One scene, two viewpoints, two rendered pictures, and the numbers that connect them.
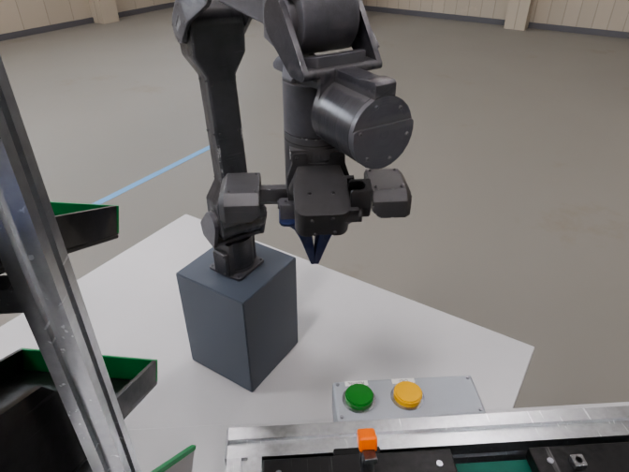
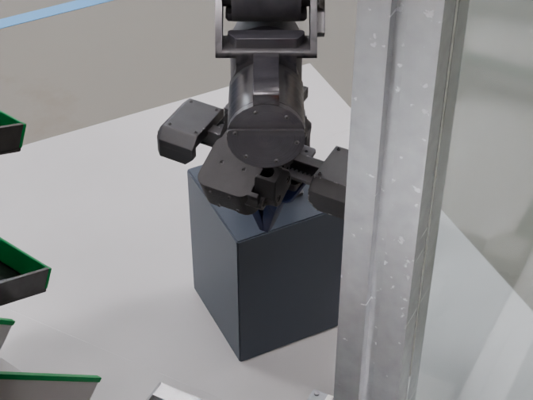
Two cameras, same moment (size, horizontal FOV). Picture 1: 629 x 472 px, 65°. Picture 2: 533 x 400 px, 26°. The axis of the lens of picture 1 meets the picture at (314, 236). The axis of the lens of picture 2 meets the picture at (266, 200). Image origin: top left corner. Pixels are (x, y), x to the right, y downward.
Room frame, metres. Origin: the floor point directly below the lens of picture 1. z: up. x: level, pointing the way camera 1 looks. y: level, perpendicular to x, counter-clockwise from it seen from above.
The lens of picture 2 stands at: (-0.21, -0.39, 1.93)
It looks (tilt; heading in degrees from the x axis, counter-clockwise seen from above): 42 degrees down; 31
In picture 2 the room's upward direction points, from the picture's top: straight up
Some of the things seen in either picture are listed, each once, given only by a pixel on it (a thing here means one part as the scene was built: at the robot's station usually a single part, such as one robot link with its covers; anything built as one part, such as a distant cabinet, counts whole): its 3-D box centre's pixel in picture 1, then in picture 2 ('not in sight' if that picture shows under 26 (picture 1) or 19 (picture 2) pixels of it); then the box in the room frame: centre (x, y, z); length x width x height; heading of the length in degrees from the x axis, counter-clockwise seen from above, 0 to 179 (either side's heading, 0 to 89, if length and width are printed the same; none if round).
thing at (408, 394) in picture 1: (407, 395); not in sight; (0.47, -0.13, 0.96); 0.04 x 0.04 x 0.02
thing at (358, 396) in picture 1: (358, 398); not in sight; (0.46, -0.06, 0.96); 0.04 x 0.04 x 0.02
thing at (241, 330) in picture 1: (241, 310); (266, 248); (0.65, 0.13, 0.96); 0.14 x 0.14 x 0.20; 58
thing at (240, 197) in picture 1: (314, 168); (266, 128); (0.44, 0.00, 1.33); 0.19 x 0.06 x 0.08; 94
